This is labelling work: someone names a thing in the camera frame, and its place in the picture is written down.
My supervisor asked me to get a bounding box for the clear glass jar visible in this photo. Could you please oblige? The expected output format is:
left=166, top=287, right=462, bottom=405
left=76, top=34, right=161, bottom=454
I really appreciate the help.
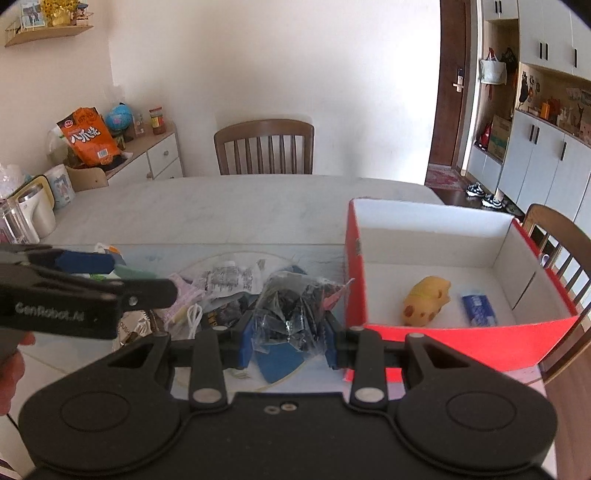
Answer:
left=1, top=198, right=39, bottom=245

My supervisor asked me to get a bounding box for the wooden chair right side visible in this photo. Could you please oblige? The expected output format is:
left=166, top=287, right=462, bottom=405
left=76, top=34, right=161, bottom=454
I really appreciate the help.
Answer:
left=522, top=204, right=590, bottom=384

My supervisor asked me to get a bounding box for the white electric kettle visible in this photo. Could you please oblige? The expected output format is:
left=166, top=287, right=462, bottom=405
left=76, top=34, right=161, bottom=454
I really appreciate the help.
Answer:
left=10, top=175, right=56, bottom=240

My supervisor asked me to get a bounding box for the pink printed snack bag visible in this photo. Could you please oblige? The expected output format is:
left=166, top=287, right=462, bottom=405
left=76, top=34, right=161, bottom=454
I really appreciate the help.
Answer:
left=155, top=273, right=206, bottom=331

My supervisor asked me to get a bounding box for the blue snack packet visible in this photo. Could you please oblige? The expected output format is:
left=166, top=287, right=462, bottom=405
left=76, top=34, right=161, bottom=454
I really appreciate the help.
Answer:
left=462, top=294, right=498, bottom=327

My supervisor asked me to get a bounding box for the red lidded jar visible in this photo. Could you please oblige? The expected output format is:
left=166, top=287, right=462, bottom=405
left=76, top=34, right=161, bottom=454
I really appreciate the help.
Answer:
left=149, top=107, right=166, bottom=135

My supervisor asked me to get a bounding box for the brown entrance door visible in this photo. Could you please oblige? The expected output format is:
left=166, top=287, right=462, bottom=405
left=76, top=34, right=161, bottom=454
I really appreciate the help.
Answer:
left=429, top=0, right=471, bottom=168

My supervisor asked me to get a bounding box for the blue globe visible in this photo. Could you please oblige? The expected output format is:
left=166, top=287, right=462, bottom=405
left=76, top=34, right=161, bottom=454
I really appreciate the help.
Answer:
left=104, top=103, right=133, bottom=136

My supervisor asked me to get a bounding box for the red cardboard box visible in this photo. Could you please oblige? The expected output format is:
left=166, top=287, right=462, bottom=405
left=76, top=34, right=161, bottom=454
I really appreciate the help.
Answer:
left=345, top=198, right=575, bottom=372

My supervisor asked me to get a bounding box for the white drawer cabinet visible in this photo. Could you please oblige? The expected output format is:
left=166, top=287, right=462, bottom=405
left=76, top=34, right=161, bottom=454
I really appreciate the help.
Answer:
left=106, top=122, right=183, bottom=186

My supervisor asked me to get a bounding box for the silver foil wrapper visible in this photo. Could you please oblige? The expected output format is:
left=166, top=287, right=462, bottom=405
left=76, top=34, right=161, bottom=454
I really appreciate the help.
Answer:
left=112, top=310, right=156, bottom=351

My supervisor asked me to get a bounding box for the black plastic snack bag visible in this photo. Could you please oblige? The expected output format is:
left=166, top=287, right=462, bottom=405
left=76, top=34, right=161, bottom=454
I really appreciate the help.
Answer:
left=252, top=271, right=349, bottom=356

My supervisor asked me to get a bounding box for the wooden chair far side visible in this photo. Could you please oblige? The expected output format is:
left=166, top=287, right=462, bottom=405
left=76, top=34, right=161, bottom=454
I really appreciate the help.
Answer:
left=213, top=119, right=315, bottom=175

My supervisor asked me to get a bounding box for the yellow spotted plush toy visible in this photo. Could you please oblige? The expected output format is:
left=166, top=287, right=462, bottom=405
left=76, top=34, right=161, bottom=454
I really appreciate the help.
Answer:
left=402, top=276, right=452, bottom=327

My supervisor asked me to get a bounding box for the wooden wall shelf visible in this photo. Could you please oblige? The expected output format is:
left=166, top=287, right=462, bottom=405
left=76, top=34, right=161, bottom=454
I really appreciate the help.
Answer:
left=5, top=1, right=93, bottom=48

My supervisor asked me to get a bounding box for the person's left hand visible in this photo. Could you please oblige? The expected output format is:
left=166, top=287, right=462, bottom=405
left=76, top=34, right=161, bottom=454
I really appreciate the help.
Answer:
left=0, top=349, right=25, bottom=416

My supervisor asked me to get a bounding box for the white wall cabinet unit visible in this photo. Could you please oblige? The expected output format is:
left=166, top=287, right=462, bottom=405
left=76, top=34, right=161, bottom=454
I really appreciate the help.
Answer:
left=467, top=1, right=590, bottom=221

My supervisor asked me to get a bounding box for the orange snack bag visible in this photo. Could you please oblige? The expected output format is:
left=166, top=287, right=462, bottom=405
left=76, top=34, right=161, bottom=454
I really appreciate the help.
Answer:
left=57, top=107, right=120, bottom=167

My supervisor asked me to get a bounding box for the hanging tote bag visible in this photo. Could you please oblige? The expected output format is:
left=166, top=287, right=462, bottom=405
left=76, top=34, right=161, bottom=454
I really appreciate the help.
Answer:
left=479, top=48, right=507, bottom=86

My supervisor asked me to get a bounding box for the dark blue round mat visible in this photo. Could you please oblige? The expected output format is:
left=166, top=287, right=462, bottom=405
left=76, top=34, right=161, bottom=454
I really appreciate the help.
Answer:
left=254, top=343, right=305, bottom=384

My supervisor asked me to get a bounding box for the white printed bucket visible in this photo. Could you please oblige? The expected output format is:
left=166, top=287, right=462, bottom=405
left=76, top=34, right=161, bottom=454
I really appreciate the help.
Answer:
left=44, top=164, right=75, bottom=209

